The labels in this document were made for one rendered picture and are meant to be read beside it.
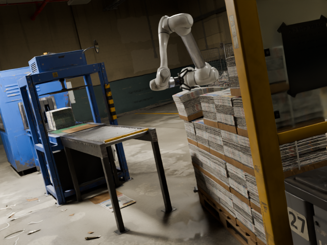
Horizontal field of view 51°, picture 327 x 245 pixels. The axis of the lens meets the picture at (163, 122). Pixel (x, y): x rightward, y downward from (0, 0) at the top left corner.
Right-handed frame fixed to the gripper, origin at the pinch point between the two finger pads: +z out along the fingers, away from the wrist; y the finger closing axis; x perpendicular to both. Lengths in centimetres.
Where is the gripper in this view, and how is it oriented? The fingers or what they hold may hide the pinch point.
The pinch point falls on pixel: (195, 78)
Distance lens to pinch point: 307.9
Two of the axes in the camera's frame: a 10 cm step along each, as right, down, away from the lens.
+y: 1.6, 9.8, 1.3
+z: 9.6, -1.8, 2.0
